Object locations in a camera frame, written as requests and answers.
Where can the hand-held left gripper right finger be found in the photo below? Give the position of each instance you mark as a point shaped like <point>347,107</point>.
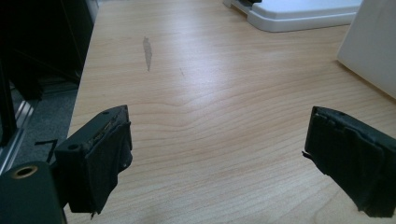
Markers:
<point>351,158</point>

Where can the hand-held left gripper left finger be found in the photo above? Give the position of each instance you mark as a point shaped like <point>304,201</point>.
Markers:
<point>93,161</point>

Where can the white box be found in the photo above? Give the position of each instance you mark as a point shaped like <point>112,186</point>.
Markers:
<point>372,46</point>

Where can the black metal stand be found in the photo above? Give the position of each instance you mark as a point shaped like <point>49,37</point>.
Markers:
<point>37,43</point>

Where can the white plastic appliance base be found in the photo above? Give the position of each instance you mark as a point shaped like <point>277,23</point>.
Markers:
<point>299,14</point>

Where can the silver aluminium rail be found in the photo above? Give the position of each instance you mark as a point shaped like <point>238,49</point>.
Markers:
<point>14,130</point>

